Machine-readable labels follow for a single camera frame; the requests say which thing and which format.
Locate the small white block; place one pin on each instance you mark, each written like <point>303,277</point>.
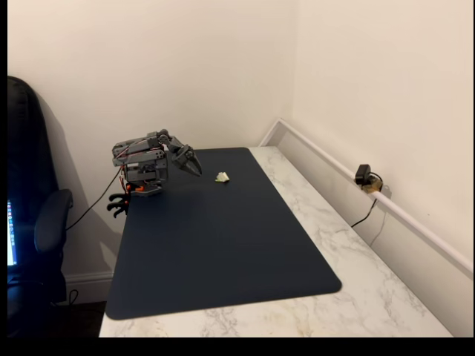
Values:
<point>223,176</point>

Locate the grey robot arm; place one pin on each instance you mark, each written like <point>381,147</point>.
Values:
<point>144,159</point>

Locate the dark navy desk mat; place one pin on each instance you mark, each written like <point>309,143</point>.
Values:
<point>222,244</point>

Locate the black orange table clamp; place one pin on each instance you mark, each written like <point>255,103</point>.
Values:
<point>118,209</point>
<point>118,197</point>

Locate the black office chair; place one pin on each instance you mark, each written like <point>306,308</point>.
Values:
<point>29,167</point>

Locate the white baseboard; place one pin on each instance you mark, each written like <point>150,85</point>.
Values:
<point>89,283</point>

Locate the black webcam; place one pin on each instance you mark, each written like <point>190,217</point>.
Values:
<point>361,173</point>

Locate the laptop with lit screen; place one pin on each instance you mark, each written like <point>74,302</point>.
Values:
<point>11,233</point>

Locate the white ledge trim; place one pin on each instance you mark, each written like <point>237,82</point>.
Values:
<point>393,208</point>

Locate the tan webcam mount block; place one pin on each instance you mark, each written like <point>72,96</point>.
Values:
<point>372,186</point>

